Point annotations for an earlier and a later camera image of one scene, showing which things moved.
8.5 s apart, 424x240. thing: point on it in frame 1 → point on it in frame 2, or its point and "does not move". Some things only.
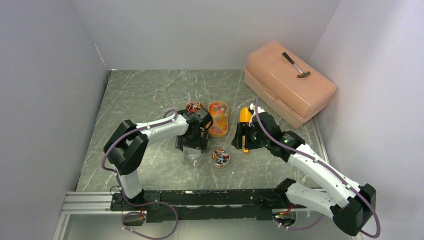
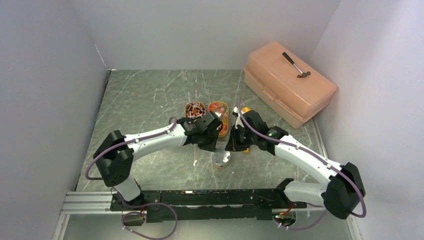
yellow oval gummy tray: x=219 y=110 does not move
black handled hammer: x=304 y=74 does not move
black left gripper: x=200 y=143 → x=211 y=147
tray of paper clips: x=192 y=107 does not move
